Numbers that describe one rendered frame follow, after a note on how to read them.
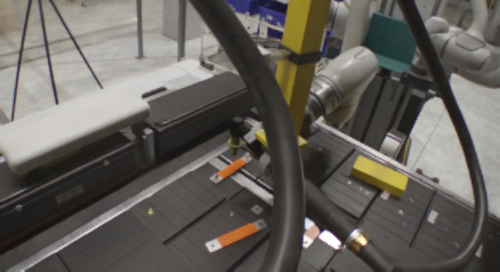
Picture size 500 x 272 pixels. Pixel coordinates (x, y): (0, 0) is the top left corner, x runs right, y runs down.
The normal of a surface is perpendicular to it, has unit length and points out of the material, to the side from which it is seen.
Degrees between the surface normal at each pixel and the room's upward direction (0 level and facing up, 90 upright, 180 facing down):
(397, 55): 90
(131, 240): 0
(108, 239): 0
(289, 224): 29
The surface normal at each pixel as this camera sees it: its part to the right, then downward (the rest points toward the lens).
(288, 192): -0.14, -0.39
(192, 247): 0.12, -0.81
